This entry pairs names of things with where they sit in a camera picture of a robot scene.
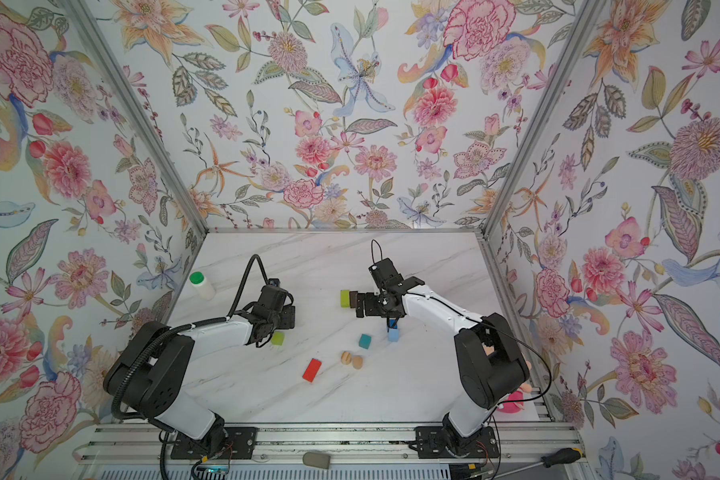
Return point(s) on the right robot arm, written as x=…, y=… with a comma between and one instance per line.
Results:
x=489, y=360

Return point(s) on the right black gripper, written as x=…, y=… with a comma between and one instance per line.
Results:
x=370, y=309

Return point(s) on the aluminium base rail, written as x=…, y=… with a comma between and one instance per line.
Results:
x=346, y=443

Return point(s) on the grey oval object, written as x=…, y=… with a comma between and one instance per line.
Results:
x=317, y=460

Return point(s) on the teal cube block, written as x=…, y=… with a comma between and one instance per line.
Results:
x=365, y=341

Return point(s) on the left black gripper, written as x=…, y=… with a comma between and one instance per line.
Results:
x=288, y=313

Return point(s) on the red rectangular block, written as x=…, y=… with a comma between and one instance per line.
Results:
x=312, y=370

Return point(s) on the pink plush doll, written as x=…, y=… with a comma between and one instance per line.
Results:
x=514, y=403

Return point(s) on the white bottle green cap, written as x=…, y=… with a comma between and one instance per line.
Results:
x=202, y=285

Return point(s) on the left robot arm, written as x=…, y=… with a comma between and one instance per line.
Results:
x=146, y=381

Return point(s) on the black handled screwdriver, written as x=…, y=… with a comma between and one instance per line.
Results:
x=563, y=456

